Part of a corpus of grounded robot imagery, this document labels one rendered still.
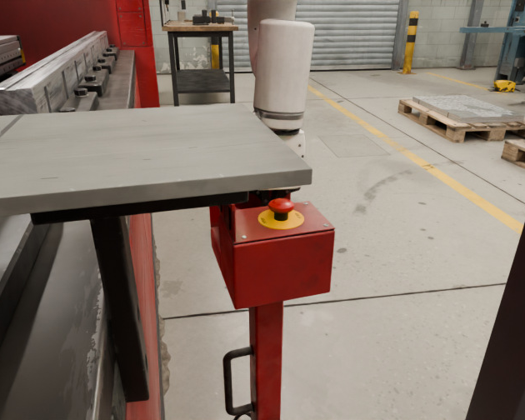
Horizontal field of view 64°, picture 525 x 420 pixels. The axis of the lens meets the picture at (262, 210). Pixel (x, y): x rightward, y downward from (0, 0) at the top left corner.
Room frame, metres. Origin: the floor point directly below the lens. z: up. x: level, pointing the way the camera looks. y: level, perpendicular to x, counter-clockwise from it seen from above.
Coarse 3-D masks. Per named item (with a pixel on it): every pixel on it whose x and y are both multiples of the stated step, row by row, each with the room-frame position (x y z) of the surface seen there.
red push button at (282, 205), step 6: (276, 198) 0.60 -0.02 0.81; (282, 198) 0.60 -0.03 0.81; (270, 204) 0.59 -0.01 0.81; (276, 204) 0.58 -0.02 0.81; (282, 204) 0.58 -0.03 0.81; (288, 204) 0.58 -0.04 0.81; (276, 210) 0.57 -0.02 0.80; (282, 210) 0.57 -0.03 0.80; (288, 210) 0.57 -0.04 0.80; (276, 216) 0.58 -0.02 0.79; (282, 216) 0.58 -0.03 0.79
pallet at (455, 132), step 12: (408, 108) 4.66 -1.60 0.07; (420, 108) 4.31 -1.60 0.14; (420, 120) 4.24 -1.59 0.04; (432, 120) 4.13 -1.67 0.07; (444, 120) 3.83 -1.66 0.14; (444, 132) 3.84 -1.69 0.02; (456, 132) 3.61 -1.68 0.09; (480, 132) 3.77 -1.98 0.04; (492, 132) 3.64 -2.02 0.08; (504, 132) 3.66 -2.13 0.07; (516, 132) 3.84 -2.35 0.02
